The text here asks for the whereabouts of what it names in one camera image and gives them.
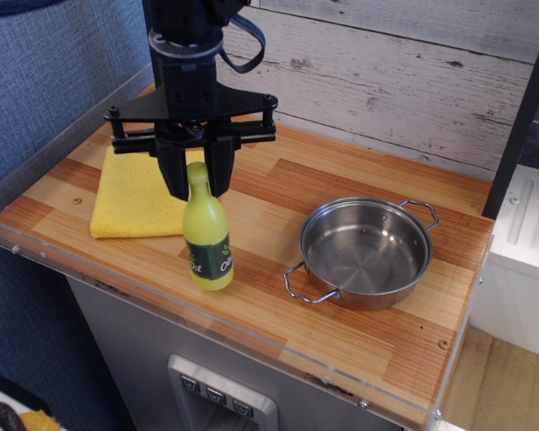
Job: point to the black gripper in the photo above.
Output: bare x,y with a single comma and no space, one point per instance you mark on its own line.
190,108

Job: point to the yellow folded cloth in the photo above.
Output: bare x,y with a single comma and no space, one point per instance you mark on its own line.
133,200

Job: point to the silver toy fridge dispenser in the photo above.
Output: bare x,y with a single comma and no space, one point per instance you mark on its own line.
208,400

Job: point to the yellow olive oil bottle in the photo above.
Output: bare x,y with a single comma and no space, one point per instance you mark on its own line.
206,232

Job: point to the yellow black bag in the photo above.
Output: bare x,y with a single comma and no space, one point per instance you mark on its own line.
20,409

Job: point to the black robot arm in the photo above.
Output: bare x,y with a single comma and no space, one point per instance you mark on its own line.
191,22

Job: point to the stainless steel pan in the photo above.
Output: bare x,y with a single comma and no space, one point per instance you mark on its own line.
363,253

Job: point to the white ribbed cabinet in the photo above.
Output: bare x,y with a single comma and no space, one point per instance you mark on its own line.
505,303

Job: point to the black vertical post right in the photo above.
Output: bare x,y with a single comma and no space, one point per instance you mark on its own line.
513,149

